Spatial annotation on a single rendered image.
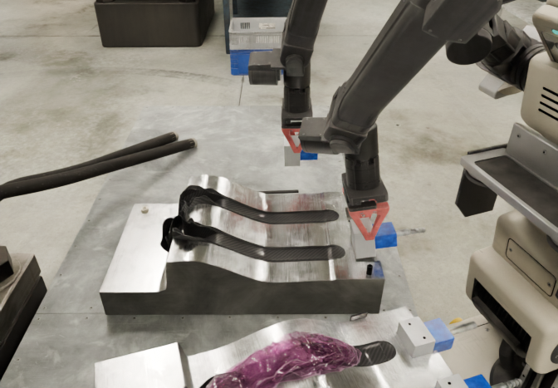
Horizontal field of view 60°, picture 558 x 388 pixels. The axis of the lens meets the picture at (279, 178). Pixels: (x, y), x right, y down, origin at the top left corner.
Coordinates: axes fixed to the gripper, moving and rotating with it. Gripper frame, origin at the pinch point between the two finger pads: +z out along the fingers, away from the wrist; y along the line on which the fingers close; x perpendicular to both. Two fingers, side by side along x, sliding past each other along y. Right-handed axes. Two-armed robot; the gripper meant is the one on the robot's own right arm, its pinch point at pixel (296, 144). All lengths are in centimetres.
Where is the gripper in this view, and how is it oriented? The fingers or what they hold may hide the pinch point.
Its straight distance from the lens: 110.6
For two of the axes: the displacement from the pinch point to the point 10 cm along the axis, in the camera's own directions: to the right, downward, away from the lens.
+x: 10.0, -0.1, -0.2
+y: -0.2, 5.6, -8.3
